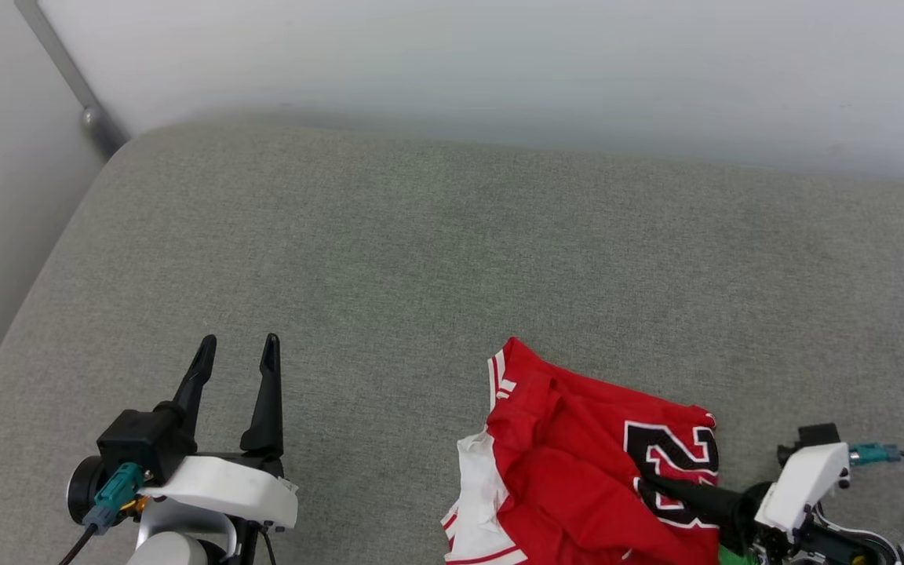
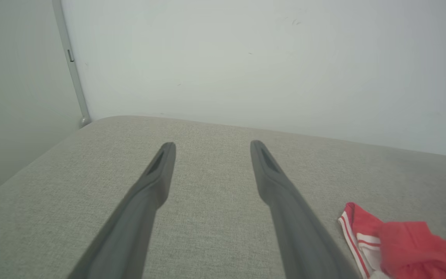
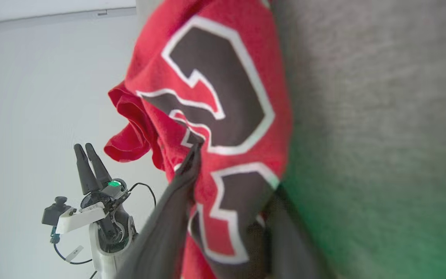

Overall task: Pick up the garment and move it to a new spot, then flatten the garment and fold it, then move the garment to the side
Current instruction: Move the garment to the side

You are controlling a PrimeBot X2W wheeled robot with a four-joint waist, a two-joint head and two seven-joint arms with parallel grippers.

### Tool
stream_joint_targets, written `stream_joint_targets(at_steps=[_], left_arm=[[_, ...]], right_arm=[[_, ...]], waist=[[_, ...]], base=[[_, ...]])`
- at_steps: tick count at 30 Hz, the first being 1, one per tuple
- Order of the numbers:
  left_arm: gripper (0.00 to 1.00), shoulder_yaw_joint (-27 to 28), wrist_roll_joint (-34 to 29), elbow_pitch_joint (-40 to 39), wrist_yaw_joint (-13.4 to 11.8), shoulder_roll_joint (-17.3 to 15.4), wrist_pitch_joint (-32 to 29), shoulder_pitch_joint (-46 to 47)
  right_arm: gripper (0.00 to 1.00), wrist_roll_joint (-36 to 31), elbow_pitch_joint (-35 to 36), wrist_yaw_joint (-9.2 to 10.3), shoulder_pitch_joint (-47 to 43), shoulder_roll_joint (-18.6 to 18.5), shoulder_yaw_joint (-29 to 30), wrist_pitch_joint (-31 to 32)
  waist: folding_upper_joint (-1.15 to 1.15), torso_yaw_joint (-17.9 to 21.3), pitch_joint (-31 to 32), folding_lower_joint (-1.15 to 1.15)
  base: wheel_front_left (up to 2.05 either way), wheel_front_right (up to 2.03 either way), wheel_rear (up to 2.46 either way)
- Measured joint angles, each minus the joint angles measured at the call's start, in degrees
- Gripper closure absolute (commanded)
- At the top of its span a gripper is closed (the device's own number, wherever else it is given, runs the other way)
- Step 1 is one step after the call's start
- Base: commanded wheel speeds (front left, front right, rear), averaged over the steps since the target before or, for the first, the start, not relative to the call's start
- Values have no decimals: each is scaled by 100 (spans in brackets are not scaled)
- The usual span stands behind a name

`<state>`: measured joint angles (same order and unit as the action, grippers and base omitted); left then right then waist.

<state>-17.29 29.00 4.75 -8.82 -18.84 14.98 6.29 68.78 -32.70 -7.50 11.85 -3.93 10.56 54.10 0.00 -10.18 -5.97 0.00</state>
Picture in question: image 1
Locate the grey fabric sofa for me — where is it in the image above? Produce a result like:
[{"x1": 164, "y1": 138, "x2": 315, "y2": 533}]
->
[{"x1": 0, "y1": 118, "x2": 904, "y2": 565}]

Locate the teal right camera connector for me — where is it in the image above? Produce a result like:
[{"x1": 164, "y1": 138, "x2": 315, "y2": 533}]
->
[{"x1": 848, "y1": 443, "x2": 902, "y2": 466}]

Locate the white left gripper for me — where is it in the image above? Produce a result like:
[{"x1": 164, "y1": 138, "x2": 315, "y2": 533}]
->
[{"x1": 67, "y1": 333, "x2": 299, "y2": 530}]

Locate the black left camera cable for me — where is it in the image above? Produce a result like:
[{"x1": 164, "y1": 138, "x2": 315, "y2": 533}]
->
[{"x1": 58, "y1": 522, "x2": 101, "y2": 565}]

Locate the red basketball jersey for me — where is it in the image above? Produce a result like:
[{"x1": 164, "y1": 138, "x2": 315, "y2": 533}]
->
[{"x1": 442, "y1": 337, "x2": 724, "y2": 565}]

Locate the grey metal wall trim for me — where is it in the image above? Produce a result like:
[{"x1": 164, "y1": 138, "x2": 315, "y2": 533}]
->
[{"x1": 15, "y1": 0, "x2": 132, "y2": 159}]

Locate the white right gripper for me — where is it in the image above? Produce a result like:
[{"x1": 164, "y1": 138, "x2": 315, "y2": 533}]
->
[{"x1": 640, "y1": 443, "x2": 851, "y2": 551}]

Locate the teal left camera connector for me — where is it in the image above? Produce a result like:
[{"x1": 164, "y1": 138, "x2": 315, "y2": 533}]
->
[{"x1": 81, "y1": 462, "x2": 145, "y2": 536}]

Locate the teal camera connector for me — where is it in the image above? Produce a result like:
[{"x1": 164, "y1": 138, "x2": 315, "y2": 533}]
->
[
  {"x1": 81, "y1": 462, "x2": 145, "y2": 536},
  {"x1": 848, "y1": 443, "x2": 902, "y2": 466}
]

